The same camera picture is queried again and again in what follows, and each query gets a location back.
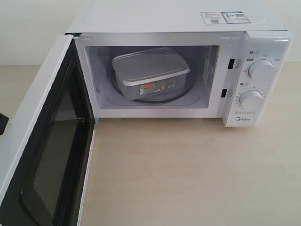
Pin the white plastic food container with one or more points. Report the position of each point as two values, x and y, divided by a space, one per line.
150 72

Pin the white microwave door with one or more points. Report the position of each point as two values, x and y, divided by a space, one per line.
45 149

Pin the white Midea microwave oven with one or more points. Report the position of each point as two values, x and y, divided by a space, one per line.
219 56

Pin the lower white timer knob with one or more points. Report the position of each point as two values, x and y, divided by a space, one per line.
251 100

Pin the white label sticker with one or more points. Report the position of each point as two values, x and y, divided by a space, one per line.
228 17

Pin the upper white power knob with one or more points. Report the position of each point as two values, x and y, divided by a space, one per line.
262 70

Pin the black object behind door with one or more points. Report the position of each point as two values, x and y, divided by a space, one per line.
3 123

